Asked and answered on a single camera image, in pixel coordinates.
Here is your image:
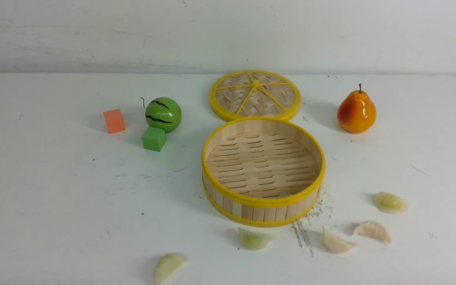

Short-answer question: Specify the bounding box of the orange foam cube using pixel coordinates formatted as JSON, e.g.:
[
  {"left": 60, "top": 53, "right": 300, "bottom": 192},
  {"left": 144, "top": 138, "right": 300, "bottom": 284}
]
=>
[{"left": 103, "top": 108, "right": 125, "bottom": 134}]

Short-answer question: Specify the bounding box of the bamboo steamer tray yellow rim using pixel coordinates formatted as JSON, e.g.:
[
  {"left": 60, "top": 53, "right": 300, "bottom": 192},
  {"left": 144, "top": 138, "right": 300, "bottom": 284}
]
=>
[{"left": 201, "top": 117, "right": 326, "bottom": 228}]

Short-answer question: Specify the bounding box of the green toy watermelon ball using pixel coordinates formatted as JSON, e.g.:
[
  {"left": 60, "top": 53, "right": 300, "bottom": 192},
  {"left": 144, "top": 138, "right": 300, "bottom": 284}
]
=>
[{"left": 141, "top": 97, "right": 182, "bottom": 133}]

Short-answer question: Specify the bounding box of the bamboo steamer lid yellow rim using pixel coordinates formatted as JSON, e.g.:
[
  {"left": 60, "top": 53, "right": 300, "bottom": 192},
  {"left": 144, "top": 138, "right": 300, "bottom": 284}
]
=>
[{"left": 209, "top": 70, "right": 302, "bottom": 122}]

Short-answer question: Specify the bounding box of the orange yellow toy pear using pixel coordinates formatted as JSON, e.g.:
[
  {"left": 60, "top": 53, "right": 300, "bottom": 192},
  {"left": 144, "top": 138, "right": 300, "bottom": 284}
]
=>
[{"left": 337, "top": 84, "right": 377, "bottom": 134}]

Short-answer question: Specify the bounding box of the white pleated dumpling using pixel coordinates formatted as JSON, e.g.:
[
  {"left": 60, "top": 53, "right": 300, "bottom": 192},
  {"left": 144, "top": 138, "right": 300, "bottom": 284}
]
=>
[{"left": 353, "top": 221, "right": 392, "bottom": 244}]

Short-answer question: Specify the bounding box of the green foam cube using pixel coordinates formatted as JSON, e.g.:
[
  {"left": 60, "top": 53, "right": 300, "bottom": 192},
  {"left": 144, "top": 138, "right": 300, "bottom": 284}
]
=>
[{"left": 142, "top": 127, "right": 167, "bottom": 152}]

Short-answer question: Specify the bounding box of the pale green dumpling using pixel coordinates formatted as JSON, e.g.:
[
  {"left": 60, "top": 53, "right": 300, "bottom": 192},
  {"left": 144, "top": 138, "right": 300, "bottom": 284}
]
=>
[{"left": 154, "top": 253, "right": 188, "bottom": 285}]

